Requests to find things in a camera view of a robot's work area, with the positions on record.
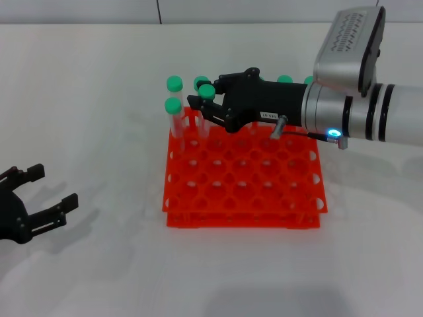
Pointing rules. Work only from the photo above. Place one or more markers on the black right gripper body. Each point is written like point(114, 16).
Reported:
point(267, 99)

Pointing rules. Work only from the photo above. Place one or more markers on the orange plastic test tube rack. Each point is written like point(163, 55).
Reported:
point(241, 198)

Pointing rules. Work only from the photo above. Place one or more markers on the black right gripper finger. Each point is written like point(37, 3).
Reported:
point(228, 79)
point(196, 101)

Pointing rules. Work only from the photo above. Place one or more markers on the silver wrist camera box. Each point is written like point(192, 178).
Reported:
point(343, 46)

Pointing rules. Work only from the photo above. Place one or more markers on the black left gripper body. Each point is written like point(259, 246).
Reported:
point(11, 218)

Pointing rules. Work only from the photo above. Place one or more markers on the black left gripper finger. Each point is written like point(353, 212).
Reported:
point(70, 202)
point(36, 172)

